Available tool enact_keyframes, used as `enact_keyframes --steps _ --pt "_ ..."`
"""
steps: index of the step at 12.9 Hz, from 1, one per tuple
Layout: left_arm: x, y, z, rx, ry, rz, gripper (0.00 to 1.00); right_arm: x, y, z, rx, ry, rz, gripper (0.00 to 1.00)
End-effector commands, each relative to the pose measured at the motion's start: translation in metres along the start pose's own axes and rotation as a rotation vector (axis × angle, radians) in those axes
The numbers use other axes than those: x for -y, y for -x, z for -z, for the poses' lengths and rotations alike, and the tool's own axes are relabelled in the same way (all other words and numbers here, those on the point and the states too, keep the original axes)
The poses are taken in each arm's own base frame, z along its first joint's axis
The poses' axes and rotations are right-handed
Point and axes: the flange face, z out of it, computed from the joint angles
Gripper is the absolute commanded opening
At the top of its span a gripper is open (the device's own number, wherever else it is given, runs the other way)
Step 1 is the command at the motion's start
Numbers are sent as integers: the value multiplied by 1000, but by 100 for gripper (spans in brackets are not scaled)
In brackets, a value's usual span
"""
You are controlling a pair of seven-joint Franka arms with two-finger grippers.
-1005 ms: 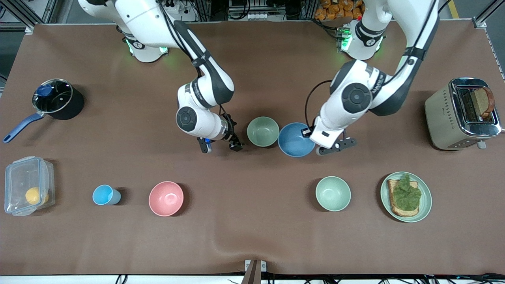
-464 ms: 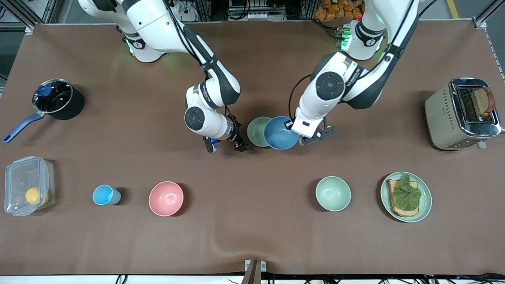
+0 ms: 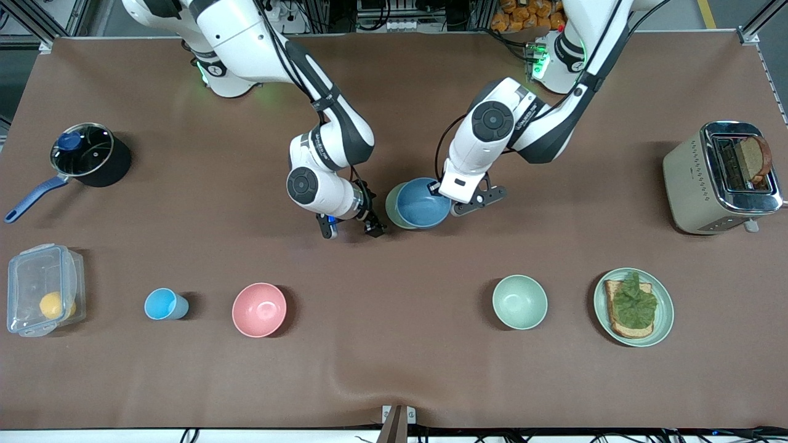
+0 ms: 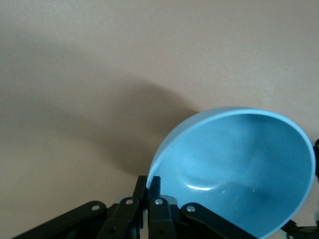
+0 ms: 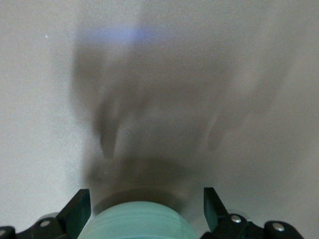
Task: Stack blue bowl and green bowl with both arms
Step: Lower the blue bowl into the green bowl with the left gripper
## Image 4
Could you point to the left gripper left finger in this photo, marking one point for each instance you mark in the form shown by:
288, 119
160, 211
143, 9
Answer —
122, 219

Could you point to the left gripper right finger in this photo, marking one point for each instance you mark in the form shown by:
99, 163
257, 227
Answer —
169, 219

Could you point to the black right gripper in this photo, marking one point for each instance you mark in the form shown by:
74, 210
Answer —
316, 159

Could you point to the blue bowl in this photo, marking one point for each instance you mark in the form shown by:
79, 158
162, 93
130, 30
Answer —
236, 169

